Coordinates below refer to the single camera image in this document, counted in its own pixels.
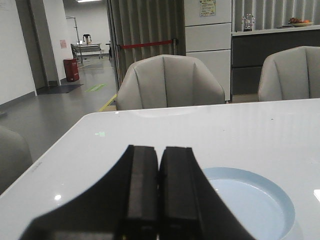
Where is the small distant robot device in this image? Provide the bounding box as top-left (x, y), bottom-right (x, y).
top-left (82, 34), bottom-right (92, 45)

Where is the white tall cabinet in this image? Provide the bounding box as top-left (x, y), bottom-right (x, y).
top-left (183, 0), bottom-right (232, 101)

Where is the red trash bin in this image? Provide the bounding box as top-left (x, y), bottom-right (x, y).
top-left (63, 58), bottom-right (80, 82)

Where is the grey upholstered chair left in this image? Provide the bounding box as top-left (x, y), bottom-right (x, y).
top-left (116, 54), bottom-right (225, 111)

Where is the grey pleated curtain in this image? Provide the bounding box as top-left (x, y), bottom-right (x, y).
top-left (106, 0), bottom-right (186, 86)

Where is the fruit bowl on counter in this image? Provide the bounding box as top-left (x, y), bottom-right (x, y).
top-left (288, 17), bottom-right (313, 27)

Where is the grey chair at table end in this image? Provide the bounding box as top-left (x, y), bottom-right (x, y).
top-left (0, 126), bottom-right (33, 193)

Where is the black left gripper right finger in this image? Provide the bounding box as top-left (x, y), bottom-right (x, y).
top-left (159, 147), bottom-right (253, 240)

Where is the light blue round plate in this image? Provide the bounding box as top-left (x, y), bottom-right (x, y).
top-left (203, 167), bottom-right (304, 240)

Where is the distant metal work table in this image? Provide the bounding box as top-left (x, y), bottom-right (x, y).
top-left (70, 43), bottom-right (103, 61)

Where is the dark grey sideboard counter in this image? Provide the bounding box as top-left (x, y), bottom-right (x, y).
top-left (231, 25), bottom-right (320, 96)

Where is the grey upholstered chair right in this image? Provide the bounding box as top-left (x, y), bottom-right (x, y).
top-left (257, 46), bottom-right (320, 102)

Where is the red barrier belt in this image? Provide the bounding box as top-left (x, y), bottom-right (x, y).
top-left (116, 38), bottom-right (179, 51)

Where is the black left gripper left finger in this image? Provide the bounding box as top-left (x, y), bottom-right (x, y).
top-left (20, 145), bottom-right (158, 240)

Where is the dark floor mat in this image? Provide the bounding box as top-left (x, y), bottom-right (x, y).
top-left (36, 84), bottom-right (83, 95)

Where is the glass ornament on counter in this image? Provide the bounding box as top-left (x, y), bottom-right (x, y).
top-left (242, 13), bottom-right (256, 32)

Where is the pink wall notice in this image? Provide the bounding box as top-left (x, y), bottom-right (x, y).
top-left (59, 39), bottom-right (67, 49)

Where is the poster on cabinet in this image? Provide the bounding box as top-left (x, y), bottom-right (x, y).
top-left (199, 0), bottom-right (216, 17)

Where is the grey upholstered chair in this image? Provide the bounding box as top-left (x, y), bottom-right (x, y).
top-left (116, 54), bottom-right (225, 111)
top-left (257, 46), bottom-right (320, 102)

